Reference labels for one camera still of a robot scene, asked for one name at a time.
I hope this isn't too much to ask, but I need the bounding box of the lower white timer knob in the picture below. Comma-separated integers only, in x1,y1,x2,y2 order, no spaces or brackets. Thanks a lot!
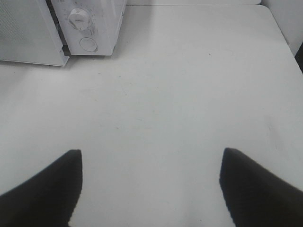
68,8,91,31

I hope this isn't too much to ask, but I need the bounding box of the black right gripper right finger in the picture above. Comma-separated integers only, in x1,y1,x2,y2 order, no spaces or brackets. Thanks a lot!
219,148,303,227

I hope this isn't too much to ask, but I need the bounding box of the white microwave oven body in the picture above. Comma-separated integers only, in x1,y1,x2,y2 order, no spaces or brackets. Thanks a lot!
51,0,127,56

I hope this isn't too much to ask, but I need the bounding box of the white microwave door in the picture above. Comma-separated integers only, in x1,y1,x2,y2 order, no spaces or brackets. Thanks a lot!
0,0,68,66

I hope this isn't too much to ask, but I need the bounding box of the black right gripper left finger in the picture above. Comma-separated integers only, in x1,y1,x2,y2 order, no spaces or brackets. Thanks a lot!
0,149,83,227

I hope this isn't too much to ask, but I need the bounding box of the round white door button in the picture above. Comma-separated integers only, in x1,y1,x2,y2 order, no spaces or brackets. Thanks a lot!
80,37,98,52

